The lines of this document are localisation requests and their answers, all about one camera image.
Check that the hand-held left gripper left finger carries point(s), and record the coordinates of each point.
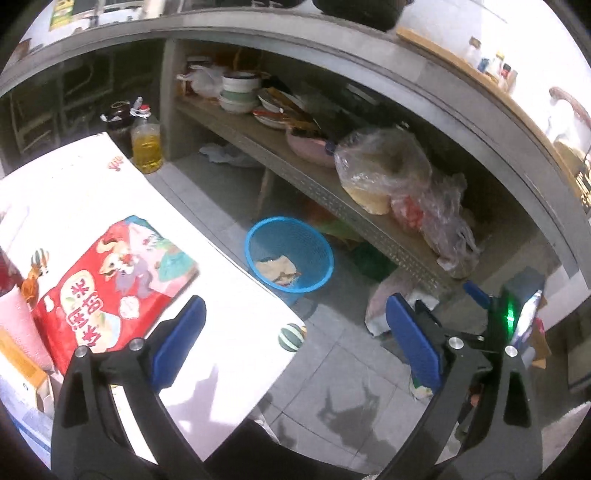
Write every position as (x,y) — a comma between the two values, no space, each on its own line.
(178,344)

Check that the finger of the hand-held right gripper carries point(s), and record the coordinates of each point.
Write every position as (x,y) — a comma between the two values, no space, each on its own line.
(475,293)

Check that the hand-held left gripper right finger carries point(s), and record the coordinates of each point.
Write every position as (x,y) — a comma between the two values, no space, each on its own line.
(413,344)

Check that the orange peel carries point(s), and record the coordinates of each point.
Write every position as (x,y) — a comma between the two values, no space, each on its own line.
(30,288)

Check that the blue plastic basket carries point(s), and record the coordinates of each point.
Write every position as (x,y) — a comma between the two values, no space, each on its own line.
(295,235)

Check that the crumpled plastic bag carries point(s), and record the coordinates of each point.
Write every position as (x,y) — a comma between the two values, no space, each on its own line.
(392,295)

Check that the clear bag with red contents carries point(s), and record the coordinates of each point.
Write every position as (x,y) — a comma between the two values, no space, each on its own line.
(443,221)

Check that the red printed snack bag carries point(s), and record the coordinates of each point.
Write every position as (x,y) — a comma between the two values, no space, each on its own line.
(115,286)

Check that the green plastic bag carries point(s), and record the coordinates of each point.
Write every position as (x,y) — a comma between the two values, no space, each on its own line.
(374,263)

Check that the crumpled tan wrapper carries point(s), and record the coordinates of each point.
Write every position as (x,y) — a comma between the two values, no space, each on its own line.
(277,270)

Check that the pink packet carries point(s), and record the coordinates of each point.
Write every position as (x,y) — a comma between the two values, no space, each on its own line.
(23,327)

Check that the clear bag with yellow contents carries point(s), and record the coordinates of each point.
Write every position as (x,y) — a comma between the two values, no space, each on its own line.
(378,170)

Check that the orange cardboard box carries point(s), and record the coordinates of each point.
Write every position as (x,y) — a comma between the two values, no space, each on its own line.
(21,360)

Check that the white cardboard box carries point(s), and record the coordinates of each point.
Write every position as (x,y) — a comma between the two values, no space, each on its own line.
(23,410)

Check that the white jug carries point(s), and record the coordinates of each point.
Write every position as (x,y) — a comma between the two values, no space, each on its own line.
(565,120)

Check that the white rag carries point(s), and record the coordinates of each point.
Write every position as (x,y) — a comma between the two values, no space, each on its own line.
(228,154)

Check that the cooking oil bottle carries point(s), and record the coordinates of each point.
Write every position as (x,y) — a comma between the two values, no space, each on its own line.
(147,147)

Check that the grey stone shelf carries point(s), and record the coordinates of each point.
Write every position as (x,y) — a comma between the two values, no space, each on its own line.
(286,157)

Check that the pink basin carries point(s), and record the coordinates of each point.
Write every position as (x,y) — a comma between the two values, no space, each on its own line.
(309,147)

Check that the row of seasoning bottles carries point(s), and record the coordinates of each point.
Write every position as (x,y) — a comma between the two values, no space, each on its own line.
(494,67)

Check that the grey concrete counter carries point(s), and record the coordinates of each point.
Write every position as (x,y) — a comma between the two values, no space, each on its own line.
(415,78)

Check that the dark glass jar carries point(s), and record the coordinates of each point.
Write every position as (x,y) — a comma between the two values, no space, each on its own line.
(117,120)

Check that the plain white bowl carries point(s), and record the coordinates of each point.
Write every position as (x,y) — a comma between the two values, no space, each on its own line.
(238,106)

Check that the pale green bowl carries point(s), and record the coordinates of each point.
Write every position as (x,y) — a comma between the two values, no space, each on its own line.
(238,96)

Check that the white plastic bag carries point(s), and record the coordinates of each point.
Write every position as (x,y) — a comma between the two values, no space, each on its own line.
(205,83)

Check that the white bowl with dark rim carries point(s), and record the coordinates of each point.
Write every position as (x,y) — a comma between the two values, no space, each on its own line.
(240,83)

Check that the black wok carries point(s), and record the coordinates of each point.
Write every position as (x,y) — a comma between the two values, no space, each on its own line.
(360,11)

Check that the wooden wall shelf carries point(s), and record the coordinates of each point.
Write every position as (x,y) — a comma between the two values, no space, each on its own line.
(508,104)

